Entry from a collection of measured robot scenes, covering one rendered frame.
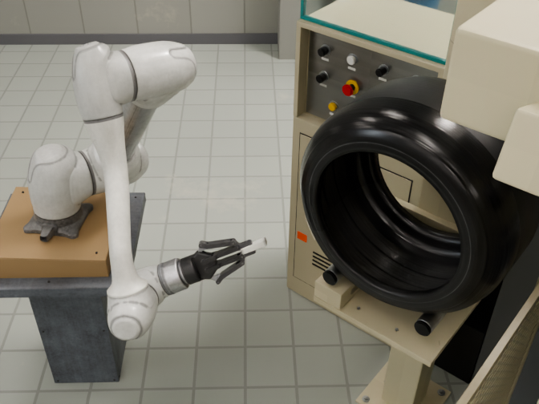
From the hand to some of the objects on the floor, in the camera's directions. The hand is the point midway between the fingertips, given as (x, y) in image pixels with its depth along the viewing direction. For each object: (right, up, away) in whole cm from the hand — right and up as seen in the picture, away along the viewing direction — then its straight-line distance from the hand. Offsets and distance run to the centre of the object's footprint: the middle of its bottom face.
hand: (253, 245), depth 175 cm
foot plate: (+56, -64, +79) cm, 116 cm away
